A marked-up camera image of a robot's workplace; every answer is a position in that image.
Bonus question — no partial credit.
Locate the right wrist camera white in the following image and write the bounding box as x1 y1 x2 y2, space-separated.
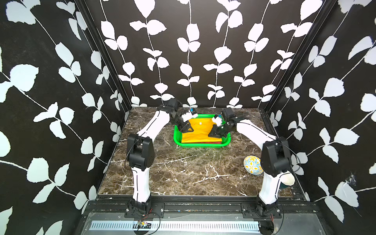
212 115 223 127

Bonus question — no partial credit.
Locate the small circuit board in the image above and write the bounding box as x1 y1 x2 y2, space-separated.
135 221 152 230

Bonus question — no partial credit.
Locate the white perforated strip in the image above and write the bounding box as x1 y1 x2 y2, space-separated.
89 220 260 233

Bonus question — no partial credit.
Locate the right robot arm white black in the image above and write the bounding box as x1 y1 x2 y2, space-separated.
209 108 291 217

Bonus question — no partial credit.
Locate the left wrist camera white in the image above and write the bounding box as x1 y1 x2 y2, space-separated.
181 108 198 122

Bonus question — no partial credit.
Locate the green plastic basket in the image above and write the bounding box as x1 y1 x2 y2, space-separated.
173 114 231 148

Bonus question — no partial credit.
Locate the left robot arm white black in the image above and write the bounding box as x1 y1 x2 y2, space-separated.
126 99 198 213

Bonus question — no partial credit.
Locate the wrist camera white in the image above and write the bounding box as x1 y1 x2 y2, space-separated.
212 115 223 127
181 108 198 122

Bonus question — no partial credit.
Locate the black aluminium front rail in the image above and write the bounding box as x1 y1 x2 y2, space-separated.
83 195 320 220

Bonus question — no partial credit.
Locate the yellow t-shirt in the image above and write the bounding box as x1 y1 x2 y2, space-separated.
181 118 222 143

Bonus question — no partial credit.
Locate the patterned ceramic plate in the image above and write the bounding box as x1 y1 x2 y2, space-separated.
243 156 263 175

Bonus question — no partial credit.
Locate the red t-shirt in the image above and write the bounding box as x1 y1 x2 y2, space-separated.
182 141 222 145

